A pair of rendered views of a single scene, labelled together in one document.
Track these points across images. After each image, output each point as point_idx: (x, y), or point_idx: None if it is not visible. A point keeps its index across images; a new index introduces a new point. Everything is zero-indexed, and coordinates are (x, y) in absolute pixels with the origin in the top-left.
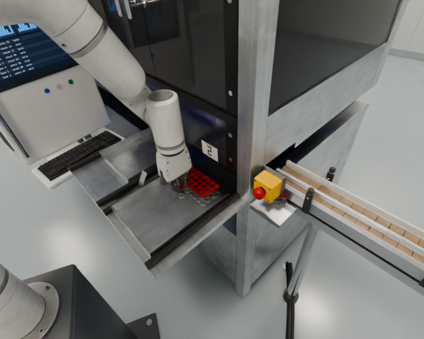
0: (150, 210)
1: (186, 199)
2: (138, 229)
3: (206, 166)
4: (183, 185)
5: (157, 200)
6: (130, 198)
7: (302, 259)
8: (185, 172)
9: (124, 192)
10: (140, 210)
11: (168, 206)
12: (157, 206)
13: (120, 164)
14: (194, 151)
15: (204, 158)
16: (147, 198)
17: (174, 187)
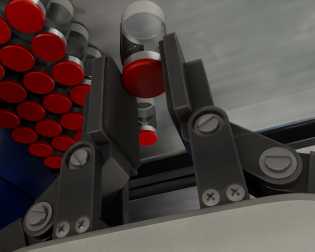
0: (286, 20)
1: (111, 17)
2: None
3: None
4: (116, 89)
5: (231, 62)
6: None
7: None
8: (63, 225)
9: (307, 125)
10: (314, 39)
11: (204, 12)
12: (246, 32)
13: (253, 196)
14: (33, 189)
15: None
16: (259, 80)
17: (207, 88)
